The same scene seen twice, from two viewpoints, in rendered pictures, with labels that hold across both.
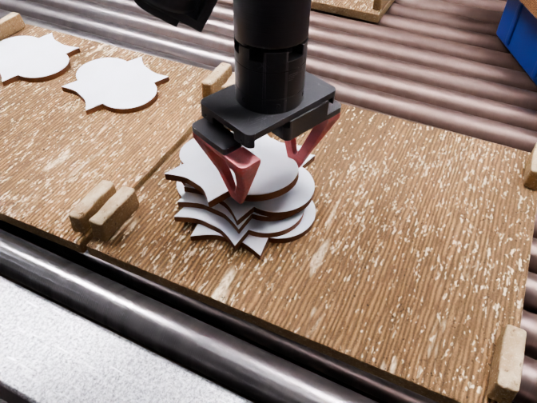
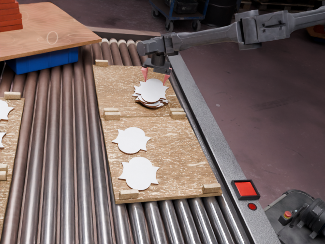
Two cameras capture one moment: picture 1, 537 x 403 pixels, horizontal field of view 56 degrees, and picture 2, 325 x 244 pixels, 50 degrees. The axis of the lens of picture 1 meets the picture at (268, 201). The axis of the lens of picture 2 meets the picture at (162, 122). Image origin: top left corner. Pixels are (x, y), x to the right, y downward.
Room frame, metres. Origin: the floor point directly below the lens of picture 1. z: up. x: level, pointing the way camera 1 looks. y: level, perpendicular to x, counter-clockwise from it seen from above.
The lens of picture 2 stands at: (1.25, 0.96, 1.75)
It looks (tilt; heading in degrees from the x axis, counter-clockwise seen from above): 36 degrees down; 224
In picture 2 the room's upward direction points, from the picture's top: 12 degrees clockwise
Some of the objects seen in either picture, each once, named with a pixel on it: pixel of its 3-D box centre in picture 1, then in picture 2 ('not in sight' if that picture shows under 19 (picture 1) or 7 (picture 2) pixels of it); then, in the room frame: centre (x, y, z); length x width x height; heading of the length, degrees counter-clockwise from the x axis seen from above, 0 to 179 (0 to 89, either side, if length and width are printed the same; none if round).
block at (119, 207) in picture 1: (114, 212); (176, 112); (0.36, 0.16, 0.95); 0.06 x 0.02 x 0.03; 155
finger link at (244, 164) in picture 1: (248, 155); (161, 75); (0.34, 0.02, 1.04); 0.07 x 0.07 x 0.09; 43
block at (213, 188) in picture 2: not in sight; (211, 188); (0.53, 0.54, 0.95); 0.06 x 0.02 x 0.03; 155
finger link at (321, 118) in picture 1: (287, 133); (150, 73); (0.38, -0.02, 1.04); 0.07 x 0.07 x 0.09; 43
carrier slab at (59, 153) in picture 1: (45, 110); (156, 153); (0.57, 0.30, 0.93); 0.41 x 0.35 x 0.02; 65
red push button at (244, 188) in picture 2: not in sight; (244, 190); (0.41, 0.59, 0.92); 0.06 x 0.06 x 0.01; 64
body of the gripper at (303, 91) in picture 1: (269, 74); (158, 59); (0.36, 0.00, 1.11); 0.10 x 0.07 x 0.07; 133
